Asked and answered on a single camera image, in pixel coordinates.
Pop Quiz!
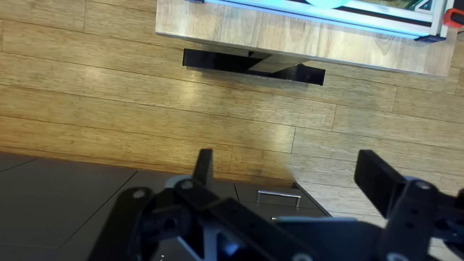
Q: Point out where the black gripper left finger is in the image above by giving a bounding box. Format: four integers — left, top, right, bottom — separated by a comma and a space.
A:
89, 149, 311, 261

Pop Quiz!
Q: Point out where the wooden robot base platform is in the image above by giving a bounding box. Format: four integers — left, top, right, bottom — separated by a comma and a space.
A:
156, 0, 457, 75

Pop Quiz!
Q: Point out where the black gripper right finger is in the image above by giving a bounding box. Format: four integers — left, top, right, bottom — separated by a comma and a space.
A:
354, 149, 464, 261

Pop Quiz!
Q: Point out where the orange clamp on base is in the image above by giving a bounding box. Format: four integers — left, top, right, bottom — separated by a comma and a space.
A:
444, 8, 464, 28

